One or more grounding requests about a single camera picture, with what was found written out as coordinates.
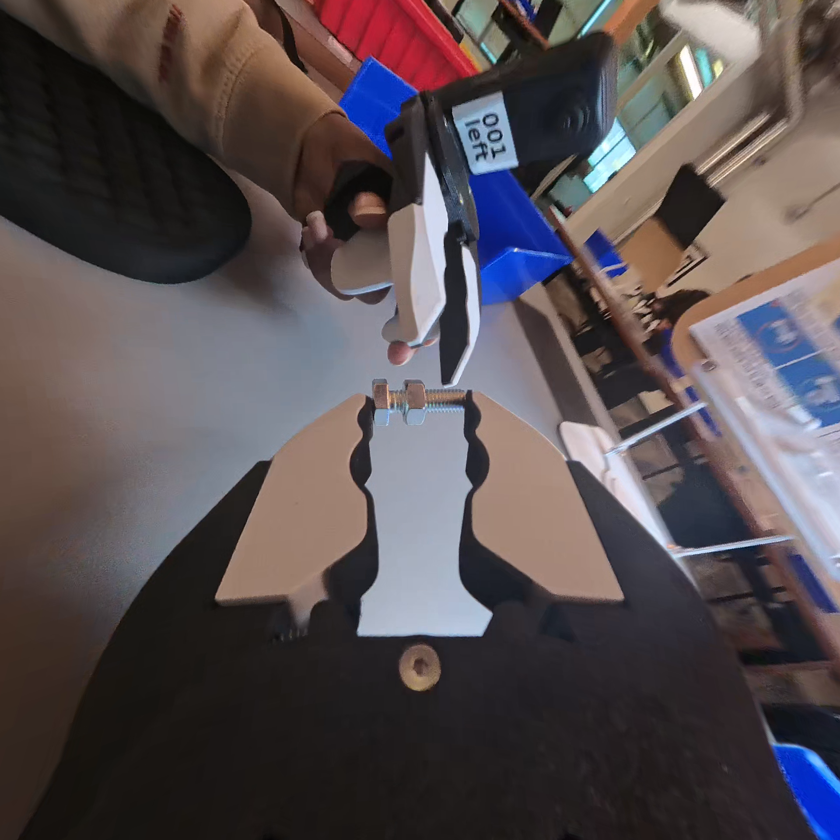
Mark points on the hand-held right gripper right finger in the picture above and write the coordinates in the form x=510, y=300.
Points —
x=545, y=519

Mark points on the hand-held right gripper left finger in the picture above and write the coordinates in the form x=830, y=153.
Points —
x=295, y=519

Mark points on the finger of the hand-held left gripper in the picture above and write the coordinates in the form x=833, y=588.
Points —
x=420, y=263
x=463, y=315

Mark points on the blue plastic bin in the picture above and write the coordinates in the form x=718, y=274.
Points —
x=814, y=801
x=604, y=252
x=519, y=256

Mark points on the steel hex bolt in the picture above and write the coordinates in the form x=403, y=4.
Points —
x=446, y=400

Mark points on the steel hex nut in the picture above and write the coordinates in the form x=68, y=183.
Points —
x=410, y=402

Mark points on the person's left forearm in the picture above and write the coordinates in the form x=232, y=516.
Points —
x=197, y=66

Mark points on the person's left hand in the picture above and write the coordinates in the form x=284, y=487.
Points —
x=335, y=142

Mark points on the white document stand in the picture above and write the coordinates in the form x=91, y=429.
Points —
x=617, y=479

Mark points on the black computer monitor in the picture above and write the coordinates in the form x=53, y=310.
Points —
x=689, y=204

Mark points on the red plastic bin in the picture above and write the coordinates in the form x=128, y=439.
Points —
x=394, y=26

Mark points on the printed instruction sheet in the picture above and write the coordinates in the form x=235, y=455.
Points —
x=788, y=381

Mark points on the black wrist rest pad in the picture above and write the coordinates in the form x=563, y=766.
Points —
x=105, y=171

